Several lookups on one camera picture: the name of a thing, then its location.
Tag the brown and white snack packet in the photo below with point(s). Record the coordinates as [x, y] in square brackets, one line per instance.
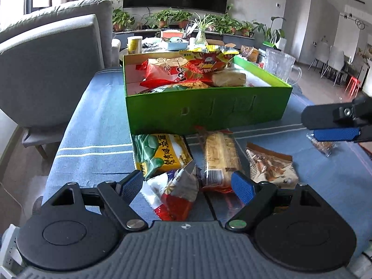
[270, 165]

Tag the red stool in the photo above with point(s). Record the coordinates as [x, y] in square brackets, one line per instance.
[353, 84]

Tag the clear plastic pitcher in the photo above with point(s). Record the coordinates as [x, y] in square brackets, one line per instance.
[279, 64]

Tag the green cardboard box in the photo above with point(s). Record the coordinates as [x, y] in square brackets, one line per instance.
[203, 110]

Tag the red cartoon snack bag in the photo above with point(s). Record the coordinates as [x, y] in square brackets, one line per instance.
[206, 64]

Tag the black track light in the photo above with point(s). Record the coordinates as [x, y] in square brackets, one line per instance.
[356, 20]

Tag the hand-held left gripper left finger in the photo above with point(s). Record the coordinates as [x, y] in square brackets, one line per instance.
[130, 186]

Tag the grey fabric armchair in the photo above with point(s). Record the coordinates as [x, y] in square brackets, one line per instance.
[43, 72]
[72, 8]

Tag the red white snack packet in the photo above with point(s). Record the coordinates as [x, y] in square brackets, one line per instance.
[174, 194]

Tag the round white table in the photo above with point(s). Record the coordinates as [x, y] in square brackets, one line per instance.
[154, 51]

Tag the tall plant in white planter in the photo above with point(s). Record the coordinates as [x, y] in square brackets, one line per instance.
[280, 44]

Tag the green and yellow snack packet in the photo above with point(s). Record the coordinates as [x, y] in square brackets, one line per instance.
[162, 154]

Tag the green nut snack packet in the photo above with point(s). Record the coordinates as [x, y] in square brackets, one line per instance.
[180, 86]

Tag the open cardboard box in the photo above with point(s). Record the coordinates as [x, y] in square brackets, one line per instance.
[223, 45]

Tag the printed cardboard box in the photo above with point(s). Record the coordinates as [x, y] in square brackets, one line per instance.
[251, 53]

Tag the potted green plant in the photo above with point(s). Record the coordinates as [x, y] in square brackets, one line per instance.
[122, 19]
[182, 18]
[246, 28]
[225, 24]
[161, 17]

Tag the grey dining chair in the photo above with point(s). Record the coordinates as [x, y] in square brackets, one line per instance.
[318, 53]
[334, 59]

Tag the small clear snack packet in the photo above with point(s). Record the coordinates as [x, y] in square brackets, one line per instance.
[322, 146]

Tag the yellow can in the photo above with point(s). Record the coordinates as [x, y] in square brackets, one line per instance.
[135, 45]

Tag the yellow biscuit packet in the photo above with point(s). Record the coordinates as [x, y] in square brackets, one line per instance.
[219, 157]

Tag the beige bread packet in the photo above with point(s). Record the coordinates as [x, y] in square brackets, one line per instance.
[228, 78]

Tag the glass vase with spider plant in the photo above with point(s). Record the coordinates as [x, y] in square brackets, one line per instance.
[200, 37]

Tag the red and white snack bag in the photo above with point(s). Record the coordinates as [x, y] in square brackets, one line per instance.
[165, 72]

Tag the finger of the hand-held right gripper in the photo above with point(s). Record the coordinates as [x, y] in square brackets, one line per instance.
[322, 116]
[337, 134]

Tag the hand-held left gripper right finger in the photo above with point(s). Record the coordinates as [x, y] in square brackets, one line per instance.
[242, 186]

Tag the blue plastic basket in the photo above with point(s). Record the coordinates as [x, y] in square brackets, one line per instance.
[175, 45]

